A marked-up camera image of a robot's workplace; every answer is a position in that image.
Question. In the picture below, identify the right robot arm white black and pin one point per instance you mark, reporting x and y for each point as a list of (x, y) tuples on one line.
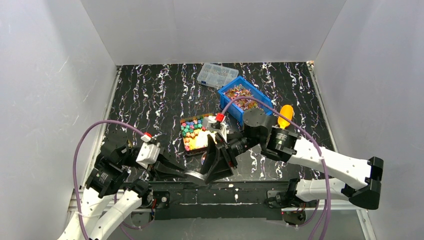
[(357, 181)]

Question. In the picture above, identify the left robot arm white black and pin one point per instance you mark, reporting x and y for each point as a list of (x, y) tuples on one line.
[(92, 221)]

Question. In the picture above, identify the yellow plastic scoop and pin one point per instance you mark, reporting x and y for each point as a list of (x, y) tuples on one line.
[(287, 112)]

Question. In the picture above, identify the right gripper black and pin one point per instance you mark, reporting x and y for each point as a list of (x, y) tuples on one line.
[(224, 152)]

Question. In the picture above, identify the clear plastic jar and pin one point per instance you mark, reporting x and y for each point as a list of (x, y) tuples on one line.
[(203, 158)]

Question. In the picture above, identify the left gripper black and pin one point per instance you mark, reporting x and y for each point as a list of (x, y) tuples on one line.
[(158, 166)]

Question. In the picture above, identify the tin tray of star candies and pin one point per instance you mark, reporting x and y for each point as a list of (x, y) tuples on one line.
[(194, 134)]

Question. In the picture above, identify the clear plastic compartment box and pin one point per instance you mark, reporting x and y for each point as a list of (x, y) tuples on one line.
[(216, 76)]

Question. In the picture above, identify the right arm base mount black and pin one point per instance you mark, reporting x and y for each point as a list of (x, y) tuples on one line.
[(287, 199)]

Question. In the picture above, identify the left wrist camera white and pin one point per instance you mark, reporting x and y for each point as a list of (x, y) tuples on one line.
[(148, 152)]

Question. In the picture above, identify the white round jar lid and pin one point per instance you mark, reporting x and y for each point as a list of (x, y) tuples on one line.
[(194, 176)]

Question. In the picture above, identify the aluminium frame rail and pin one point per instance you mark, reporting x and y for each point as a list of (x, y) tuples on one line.
[(335, 204)]

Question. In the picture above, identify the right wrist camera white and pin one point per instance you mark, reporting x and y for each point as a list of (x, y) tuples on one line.
[(215, 123)]

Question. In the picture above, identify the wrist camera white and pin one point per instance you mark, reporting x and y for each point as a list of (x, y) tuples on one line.
[(215, 123), (148, 152)]

